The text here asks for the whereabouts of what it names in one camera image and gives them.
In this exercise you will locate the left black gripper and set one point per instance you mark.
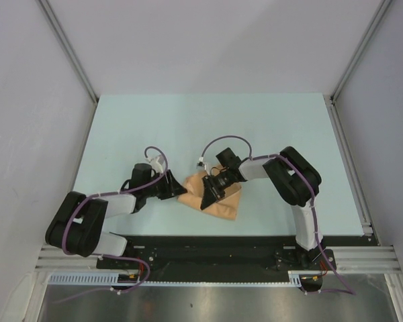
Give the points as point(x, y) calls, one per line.
point(172, 188)

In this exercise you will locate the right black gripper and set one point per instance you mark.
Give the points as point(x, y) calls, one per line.
point(212, 192)

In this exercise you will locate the orange cloth napkin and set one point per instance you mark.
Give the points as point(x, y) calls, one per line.
point(227, 208)

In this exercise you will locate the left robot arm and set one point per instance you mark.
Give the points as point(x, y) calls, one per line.
point(77, 227)

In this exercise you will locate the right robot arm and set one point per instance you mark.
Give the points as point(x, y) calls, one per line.
point(294, 178)

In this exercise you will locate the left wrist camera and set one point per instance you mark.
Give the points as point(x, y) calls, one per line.
point(157, 163)

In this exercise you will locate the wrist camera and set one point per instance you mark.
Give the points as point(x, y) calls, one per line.
point(157, 163)
point(201, 164)

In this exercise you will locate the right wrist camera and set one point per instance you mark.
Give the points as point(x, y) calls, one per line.
point(201, 164)

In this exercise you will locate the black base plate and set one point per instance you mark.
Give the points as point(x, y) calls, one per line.
point(217, 259)

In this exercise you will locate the right aluminium frame post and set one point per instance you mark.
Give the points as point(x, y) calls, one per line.
point(362, 46)

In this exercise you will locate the aluminium frame post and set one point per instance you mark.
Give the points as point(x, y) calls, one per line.
point(68, 49)
point(362, 46)

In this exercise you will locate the right aluminium side rail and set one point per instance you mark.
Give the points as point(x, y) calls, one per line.
point(355, 184)

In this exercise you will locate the left aluminium frame post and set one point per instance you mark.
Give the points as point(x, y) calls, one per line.
point(68, 49)

